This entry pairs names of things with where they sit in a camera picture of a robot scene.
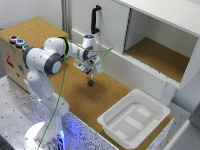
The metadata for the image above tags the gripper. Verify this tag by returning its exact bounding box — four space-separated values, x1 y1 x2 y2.
73 57 103 79

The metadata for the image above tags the purple block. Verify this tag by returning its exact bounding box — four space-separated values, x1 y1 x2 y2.
86 79 95 88

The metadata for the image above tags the white sliding door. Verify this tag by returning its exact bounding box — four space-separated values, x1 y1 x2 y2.
71 0 131 55

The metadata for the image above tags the green button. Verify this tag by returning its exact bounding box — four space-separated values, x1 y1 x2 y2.
21 43 32 52

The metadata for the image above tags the wooden drawer box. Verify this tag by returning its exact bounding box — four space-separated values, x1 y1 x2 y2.
0 16 70 92

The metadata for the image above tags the white plastic box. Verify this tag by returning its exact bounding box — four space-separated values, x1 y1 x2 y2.
96 88 172 150

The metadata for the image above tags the blue button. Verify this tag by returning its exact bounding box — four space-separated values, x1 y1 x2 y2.
15 38 26 48

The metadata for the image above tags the white cabinet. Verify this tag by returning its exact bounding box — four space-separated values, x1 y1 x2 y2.
69 0 200 107

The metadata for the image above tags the red button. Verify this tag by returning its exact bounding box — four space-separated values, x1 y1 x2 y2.
9 34 19 44

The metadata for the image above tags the green cable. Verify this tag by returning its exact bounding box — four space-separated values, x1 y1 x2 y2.
35 38 114 150

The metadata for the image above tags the black door handle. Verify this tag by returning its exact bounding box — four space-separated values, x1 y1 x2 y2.
90 4 102 35

